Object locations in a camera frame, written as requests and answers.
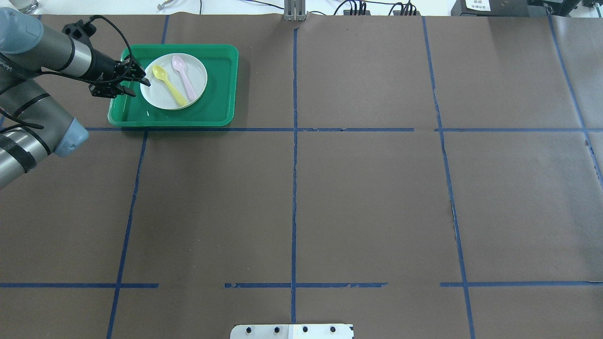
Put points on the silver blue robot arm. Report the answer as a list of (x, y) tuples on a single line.
[(40, 125)]

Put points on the white round plate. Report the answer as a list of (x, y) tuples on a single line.
[(177, 81)]

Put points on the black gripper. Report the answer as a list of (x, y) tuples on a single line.
[(101, 66)]

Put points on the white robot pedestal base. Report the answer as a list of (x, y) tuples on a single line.
[(293, 331)]

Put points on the aluminium frame post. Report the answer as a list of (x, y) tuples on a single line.
[(295, 11)]

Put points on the clear plastic bottle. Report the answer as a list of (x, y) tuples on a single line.
[(25, 6)]

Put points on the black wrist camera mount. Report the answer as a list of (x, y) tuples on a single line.
[(80, 31)]

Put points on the yellow plastic spoon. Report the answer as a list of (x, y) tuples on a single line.
[(161, 74)]

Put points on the pink plastic spoon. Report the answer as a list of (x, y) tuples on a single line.
[(180, 66)]

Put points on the metal reacher grabber tool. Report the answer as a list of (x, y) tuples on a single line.
[(168, 4)]

